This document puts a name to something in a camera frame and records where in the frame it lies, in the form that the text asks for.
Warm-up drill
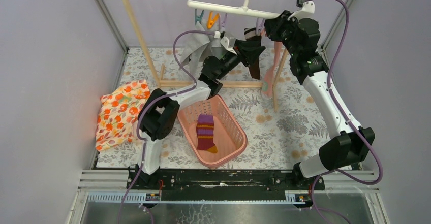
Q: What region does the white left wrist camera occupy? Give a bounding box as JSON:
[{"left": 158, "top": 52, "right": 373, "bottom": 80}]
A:
[{"left": 211, "top": 31, "right": 237, "bottom": 57}]

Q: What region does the purple clothespin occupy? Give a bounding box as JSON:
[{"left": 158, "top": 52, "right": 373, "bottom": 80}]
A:
[
  {"left": 255, "top": 18, "right": 265, "bottom": 36},
  {"left": 219, "top": 13, "right": 228, "bottom": 32}
]

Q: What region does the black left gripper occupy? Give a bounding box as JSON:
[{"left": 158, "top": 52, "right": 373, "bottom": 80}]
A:
[{"left": 214, "top": 38, "right": 262, "bottom": 80}]

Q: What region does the orange clothespin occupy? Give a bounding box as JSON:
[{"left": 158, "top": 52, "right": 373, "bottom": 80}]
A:
[{"left": 206, "top": 11, "right": 220, "bottom": 29}]

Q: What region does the purple clothespin left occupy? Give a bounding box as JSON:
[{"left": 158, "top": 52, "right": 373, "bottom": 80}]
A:
[{"left": 219, "top": 13, "right": 228, "bottom": 32}]

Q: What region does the orange floral cloth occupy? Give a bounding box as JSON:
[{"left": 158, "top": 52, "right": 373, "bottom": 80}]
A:
[{"left": 95, "top": 80, "right": 151, "bottom": 152}]

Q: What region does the floral patterned table mat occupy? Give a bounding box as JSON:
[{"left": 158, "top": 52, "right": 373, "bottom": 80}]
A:
[{"left": 96, "top": 47, "right": 329, "bottom": 169}]

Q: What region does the purple clothespin middle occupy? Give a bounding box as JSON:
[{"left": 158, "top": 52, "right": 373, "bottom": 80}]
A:
[{"left": 255, "top": 18, "right": 265, "bottom": 36}]

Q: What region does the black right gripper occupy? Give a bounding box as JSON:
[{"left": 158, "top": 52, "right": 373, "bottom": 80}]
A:
[{"left": 263, "top": 11, "right": 300, "bottom": 57}]

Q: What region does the teal clothespin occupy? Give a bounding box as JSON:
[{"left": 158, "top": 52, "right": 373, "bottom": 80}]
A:
[{"left": 194, "top": 9, "right": 205, "bottom": 24}]

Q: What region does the purple striped sock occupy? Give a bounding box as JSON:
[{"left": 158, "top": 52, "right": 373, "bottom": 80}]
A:
[{"left": 196, "top": 114, "right": 218, "bottom": 153}]

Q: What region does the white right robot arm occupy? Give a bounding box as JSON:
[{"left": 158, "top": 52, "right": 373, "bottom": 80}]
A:
[{"left": 264, "top": 11, "right": 375, "bottom": 189}]

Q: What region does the grey hanging towel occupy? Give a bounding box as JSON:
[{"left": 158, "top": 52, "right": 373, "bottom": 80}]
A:
[{"left": 180, "top": 33, "right": 228, "bottom": 78}]

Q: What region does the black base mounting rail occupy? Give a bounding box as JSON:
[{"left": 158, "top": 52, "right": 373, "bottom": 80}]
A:
[{"left": 126, "top": 167, "right": 325, "bottom": 195}]

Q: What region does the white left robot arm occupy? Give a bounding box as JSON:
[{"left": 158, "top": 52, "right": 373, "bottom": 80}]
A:
[{"left": 135, "top": 40, "right": 265, "bottom": 189}]

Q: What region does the pink plastic laundry basket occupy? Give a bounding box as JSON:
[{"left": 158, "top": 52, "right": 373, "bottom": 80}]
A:
[{"left": 178, "top": 95, "right": 248, "bottom": 169}]

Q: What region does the wooden drying rack frame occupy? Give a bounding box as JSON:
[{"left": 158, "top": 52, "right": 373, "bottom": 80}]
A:
[{"left": 113, "top": 0, "right": 316, "bottom": 113}]

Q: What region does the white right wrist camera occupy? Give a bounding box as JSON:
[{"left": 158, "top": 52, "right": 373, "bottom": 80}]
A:
[{"left": 288, "top": 0, "right": 315, "bottom": 21}]

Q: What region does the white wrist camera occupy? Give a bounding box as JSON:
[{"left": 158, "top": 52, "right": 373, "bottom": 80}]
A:
[
  {"left": 211, "top": 31, "right": 237, "bottom": 57},
  {"left": 288, "top": 0, "right": 315, "bottom": 21}
]

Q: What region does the pink hanging sock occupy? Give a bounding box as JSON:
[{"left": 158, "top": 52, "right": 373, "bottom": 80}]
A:
[{"left": 261, "top": 42, "right": 283, "bottom": 99}]

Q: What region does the white plastic clip hanger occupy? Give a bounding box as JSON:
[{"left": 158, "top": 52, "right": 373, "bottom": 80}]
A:
[{"left": 187, "top": 0, "right": 279, "bottom": 19}]

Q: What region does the grey slotted cable duct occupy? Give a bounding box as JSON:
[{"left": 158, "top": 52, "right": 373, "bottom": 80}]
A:
[{"left": 88, "top": 189, "right": 311, "bottom": 205}]

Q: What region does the dark brown hanging sock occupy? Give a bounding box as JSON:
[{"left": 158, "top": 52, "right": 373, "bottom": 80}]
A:
[{"left": 244, "top": 27, "right": 262, "bottom": 80}]

